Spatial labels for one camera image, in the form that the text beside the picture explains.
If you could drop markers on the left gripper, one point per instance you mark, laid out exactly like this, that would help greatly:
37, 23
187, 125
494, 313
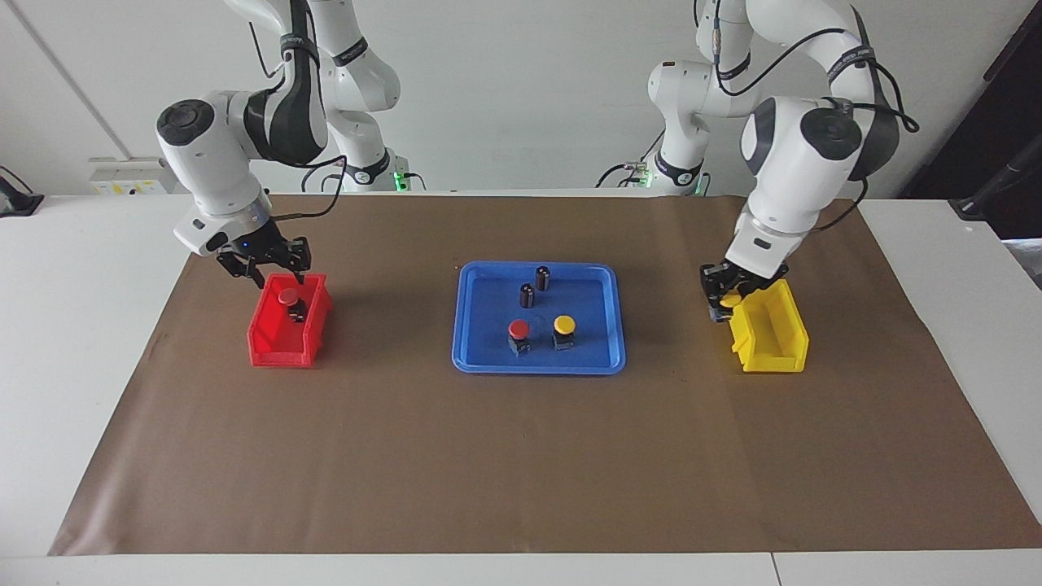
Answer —
753, 278

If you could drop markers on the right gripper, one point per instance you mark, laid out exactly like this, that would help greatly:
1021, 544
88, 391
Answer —
248, 242

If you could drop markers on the yellow push button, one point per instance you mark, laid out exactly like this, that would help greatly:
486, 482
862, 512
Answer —
731, 301
564, 325

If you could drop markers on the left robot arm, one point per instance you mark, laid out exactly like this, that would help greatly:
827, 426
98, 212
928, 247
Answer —
785, 171

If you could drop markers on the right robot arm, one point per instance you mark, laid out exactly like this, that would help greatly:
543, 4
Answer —
212, 155

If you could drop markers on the red push button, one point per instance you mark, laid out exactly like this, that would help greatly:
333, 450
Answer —
288, 296
518, 330

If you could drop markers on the yellow plastic bin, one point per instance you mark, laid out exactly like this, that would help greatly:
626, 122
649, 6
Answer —
773, 334

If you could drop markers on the red plastic bin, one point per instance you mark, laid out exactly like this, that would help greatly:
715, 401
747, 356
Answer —
281, 342

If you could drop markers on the white socket box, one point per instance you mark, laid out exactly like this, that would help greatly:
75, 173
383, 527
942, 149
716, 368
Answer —
130, 177

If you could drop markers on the black cylinder part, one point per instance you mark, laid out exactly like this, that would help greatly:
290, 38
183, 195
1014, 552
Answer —
543, 278
527, 295

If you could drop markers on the blue plastic tray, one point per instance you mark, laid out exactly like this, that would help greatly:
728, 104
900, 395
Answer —
488, 325

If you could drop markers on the black stand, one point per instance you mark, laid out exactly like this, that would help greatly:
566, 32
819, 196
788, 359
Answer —
18, 202
989, 191

